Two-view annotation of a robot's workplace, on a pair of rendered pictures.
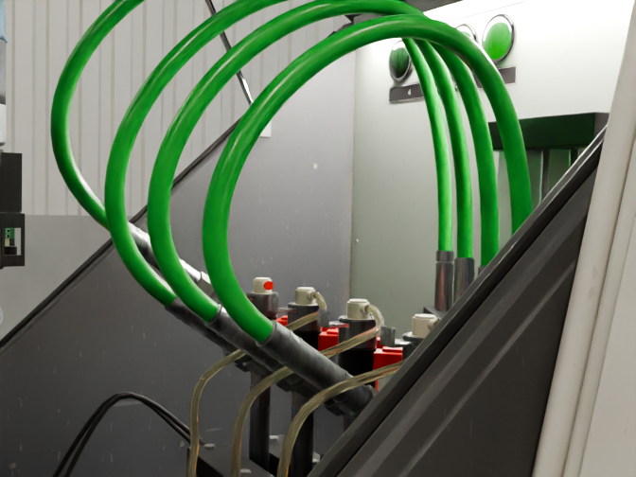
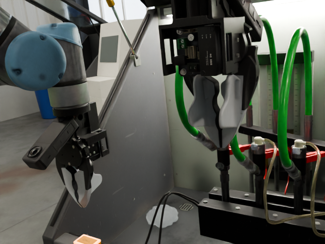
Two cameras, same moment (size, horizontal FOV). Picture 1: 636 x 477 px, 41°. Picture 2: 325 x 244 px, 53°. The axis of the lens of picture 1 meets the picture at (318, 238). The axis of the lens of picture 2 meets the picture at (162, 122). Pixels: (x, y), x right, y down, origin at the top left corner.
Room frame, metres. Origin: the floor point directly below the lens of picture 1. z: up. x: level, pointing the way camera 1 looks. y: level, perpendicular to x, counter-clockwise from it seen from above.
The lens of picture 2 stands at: (0.18, 0.49, 1.37)
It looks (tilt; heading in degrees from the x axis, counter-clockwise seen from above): 15 degrees down; 332
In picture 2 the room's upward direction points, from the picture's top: 6 degrees counter-clockwise
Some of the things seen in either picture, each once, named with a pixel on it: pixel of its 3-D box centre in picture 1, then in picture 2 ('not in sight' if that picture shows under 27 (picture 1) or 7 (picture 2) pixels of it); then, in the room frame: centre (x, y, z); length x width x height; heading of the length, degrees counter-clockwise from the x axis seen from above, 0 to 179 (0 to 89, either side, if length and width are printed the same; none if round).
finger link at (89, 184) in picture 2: not in sight; (82, 167); (0.80, 0.35, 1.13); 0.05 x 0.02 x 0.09; 29
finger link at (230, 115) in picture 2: not in sight; (227, 114); (0.47, 0.26, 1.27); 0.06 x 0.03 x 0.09; 119
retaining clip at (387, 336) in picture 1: (406, 334); not in sight; (0.52, -0.06, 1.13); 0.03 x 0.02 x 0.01; 119
